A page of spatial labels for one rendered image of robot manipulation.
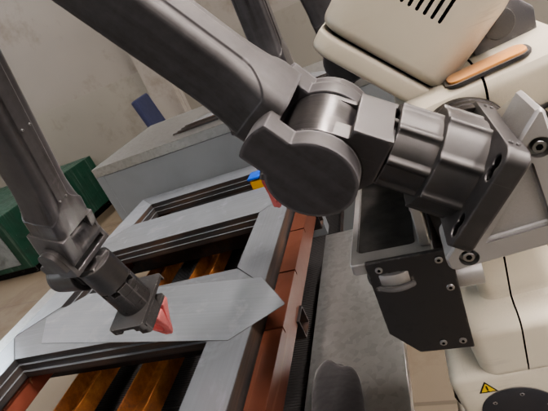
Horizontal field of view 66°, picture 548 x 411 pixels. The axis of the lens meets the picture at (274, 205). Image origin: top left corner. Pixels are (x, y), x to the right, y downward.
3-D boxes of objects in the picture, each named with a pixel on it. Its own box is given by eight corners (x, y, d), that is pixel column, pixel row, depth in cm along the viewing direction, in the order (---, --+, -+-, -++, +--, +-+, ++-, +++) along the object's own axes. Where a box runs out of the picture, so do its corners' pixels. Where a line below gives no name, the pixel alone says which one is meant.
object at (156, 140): (95, 178, 182) (90, 170, 180) (153, 132, 233) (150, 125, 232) (397, 73, 140) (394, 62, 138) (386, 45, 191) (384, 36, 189)
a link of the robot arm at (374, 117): (414, 149, 30) (416, 110, 34) (281, 106, 31) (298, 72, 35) (369, 227, 37) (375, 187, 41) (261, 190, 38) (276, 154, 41)
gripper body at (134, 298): (116, 338, 67) (84, 312, 63) (137, 285, 74) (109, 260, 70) (148, 331, 65) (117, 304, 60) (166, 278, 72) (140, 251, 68)
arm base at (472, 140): (536, 156, 27) (492, 102, 37) (414, 117, 27) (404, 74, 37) (467, 258, 32) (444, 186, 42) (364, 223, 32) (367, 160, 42)
